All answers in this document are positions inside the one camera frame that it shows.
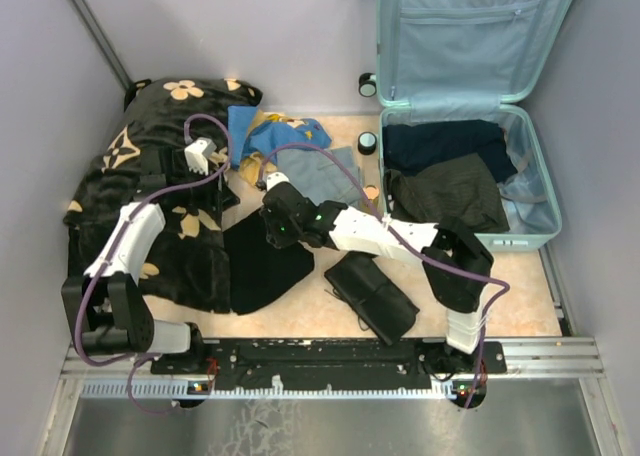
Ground suitcase wheel on lid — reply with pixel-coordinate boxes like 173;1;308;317
358;72;377;98

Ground light blue denim jeans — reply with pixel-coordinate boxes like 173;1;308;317
276;149;361;205

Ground black cloth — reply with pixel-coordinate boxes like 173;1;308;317
223;210;315;315

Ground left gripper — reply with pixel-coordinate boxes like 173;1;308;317
168;161;241;213

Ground gold-capped amber bottle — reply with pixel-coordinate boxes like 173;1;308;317
361;185;380;214

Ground light blue hard-shell suitcase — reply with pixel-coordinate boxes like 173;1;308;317
375;0;573;252

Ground navy blue garment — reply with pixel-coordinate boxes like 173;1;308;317
382;120;517;183

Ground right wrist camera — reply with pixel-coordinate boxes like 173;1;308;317
256;172;289;192

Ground suitcase wheel middle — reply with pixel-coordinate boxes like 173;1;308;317
357;131;378;156

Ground blue and yellow shirt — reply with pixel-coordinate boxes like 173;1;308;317
228;106;332;170

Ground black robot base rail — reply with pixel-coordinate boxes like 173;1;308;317
151;338;478;391

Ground dark grey pinstripe garment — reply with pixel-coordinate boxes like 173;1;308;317
385;154;509;233

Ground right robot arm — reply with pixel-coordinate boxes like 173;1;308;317
258;172;494;372

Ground aluminium frame rail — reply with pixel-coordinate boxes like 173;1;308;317
57;337;604;407

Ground black roll-up pouch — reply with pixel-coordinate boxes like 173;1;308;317
324;252;419;346

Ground grey suitcase strap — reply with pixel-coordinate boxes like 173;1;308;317
499;125;549;205

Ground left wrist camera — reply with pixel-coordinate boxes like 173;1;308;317
184;138;217;175

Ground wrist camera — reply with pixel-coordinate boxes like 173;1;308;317
184;138;217;175
256;172;289;192

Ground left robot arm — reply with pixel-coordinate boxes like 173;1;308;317
61;138;224;373

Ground black floral fleece blanket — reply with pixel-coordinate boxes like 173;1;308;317
63;77;263;313

